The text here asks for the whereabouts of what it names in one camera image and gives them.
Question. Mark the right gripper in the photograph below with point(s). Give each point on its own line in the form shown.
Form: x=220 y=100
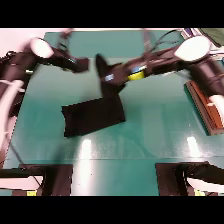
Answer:
x=113 y=80

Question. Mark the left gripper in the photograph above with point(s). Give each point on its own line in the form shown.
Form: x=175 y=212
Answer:
x=81 y=64

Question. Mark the black T-shirt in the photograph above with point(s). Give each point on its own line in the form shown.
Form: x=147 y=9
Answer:
x=93 y=115

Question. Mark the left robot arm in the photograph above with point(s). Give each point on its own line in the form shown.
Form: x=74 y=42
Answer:
x=23 y=61

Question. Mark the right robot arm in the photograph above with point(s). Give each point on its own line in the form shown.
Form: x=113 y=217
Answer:
x=200 y=66

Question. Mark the red-brown folded garment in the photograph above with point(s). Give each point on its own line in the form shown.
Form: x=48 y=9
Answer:
x=208 y=110

